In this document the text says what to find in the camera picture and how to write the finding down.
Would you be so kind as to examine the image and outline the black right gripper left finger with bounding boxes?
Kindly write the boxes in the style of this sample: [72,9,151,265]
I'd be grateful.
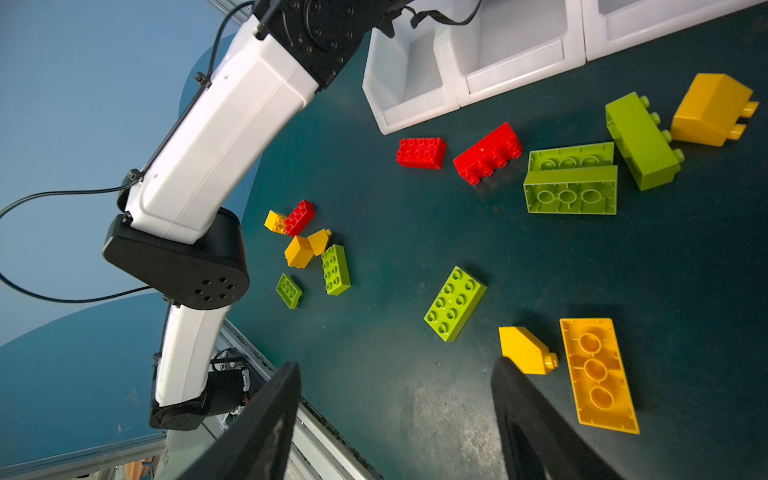
[180,362,301,479]

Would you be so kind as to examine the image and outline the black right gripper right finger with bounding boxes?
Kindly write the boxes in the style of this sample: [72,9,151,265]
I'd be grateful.
[491,357,620,479]

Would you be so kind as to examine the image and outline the red lego brick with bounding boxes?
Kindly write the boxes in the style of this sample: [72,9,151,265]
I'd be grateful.
[453,122,524,186]
[396,138,447,170]
[285,200,315,236]

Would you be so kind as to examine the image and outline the green lego brick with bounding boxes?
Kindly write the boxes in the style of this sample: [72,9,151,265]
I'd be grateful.
[321,244,351,296]
[523,142,618,215]
[276,274,303,310]
[424,266,487,342]
[605,92,685,191]

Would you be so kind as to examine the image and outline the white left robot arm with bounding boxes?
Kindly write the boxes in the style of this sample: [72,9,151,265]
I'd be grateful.
[103,1,407,431]

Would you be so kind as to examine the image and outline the yellow flat lego brick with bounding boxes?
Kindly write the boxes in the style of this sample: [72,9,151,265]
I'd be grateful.
[560,318,640,435]

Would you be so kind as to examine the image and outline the yellow sloped lego brick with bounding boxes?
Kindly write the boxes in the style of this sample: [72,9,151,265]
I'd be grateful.
[671,73,759,147]
[308,229,332,256]
[498,327,559,375]

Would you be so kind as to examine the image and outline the green flat lego brick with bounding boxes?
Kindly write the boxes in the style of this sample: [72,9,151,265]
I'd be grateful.
[276,274,303,310]

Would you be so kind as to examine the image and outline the white left bin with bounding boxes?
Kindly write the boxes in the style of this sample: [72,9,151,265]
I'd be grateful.
[362,20,459,135]

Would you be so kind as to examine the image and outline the white middle bin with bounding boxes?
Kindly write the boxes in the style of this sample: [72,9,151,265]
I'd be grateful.
[435,0,586,107]

